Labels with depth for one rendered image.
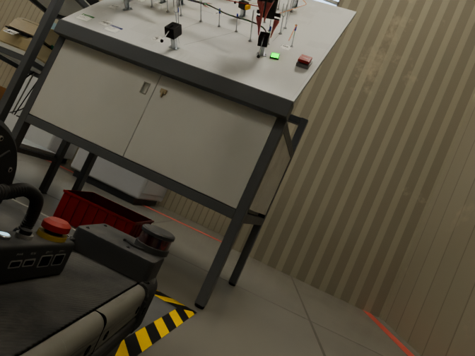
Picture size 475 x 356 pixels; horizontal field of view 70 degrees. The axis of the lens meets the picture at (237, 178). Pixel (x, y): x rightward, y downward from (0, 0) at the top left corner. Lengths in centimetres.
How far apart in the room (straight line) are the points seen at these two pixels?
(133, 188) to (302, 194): 153
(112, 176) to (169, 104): 187
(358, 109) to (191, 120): 221
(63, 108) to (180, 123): 58
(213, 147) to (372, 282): 232
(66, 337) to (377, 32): 357
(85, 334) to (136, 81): 130
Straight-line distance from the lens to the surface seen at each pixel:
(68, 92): 179
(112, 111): 163
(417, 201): 344
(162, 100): 153
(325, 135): 328
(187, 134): 144
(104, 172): 333
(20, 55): 198
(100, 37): 176
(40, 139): 386
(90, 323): 47
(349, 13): 221
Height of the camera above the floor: 44
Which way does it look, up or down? 3 degrees up
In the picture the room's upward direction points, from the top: 24 degrees clockwise
